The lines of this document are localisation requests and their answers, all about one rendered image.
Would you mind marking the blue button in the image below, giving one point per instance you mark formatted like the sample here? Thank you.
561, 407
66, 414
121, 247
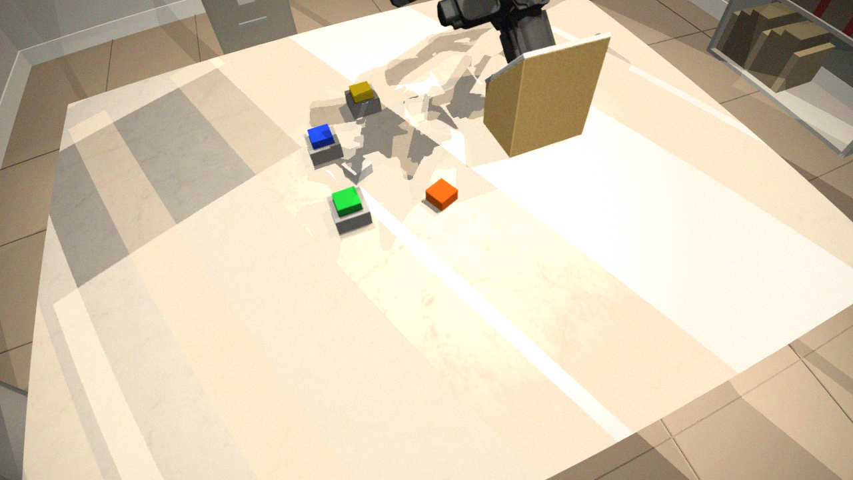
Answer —
323, 144

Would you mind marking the green button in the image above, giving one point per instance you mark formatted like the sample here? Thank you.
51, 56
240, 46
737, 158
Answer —
349, 209

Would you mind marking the yellow button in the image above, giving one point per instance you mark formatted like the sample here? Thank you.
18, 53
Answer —
362, 99

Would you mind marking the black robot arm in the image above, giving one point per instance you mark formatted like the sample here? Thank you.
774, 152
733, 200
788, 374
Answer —
523, 25

